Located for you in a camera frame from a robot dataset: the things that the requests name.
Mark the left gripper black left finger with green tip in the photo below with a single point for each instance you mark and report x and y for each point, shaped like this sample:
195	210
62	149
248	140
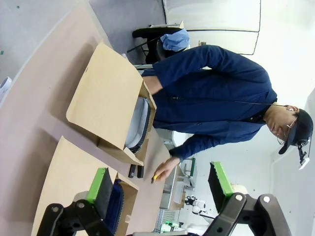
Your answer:
96	186

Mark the left gripper black right finger with green tip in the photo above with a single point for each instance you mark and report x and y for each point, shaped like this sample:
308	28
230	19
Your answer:
221	182

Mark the navy blue zip pouch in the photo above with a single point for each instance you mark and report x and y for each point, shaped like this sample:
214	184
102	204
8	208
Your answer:
115	204

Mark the yellow black utility cutter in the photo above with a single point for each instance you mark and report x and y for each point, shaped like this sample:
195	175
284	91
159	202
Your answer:
154	178

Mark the light grey zip pouch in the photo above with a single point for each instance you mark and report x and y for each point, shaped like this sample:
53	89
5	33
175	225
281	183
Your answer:
137	123

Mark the person's right forearm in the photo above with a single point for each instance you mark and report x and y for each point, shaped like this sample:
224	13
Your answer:
152	84

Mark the person's left forearm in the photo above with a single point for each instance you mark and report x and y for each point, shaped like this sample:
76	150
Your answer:
189	147

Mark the small open cardboard box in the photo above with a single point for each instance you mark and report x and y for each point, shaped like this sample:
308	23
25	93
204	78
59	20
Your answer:
69	167

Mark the large open cardboard box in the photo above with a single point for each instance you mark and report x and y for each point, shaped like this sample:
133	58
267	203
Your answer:
105	98

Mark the person's left hand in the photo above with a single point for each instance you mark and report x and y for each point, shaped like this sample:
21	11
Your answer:
167	169

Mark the white humanoid robot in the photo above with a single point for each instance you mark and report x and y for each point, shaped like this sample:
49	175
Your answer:
199	205

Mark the black stapler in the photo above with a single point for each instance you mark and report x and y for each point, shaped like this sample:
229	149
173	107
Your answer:
135	171

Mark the thin metal eyeglasses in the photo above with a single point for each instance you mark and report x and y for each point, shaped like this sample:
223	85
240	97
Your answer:
286	130

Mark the person in navy jacket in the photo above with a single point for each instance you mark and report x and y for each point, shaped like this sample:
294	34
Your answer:
216	98

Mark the dark baseball cap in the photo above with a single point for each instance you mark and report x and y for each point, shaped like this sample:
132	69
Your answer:
301	127

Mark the white partition panel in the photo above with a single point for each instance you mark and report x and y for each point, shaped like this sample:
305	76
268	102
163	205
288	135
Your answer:
211	14
221	41

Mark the light blue cloth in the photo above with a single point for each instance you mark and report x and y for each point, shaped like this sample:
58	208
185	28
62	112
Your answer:
176	40

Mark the black office chair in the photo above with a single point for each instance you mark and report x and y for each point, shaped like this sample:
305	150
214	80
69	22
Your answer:
147	37

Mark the green metal frame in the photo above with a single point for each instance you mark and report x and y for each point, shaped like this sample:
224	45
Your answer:
190	167

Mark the head-mounted camera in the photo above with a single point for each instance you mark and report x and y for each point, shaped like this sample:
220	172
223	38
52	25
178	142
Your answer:
303	157

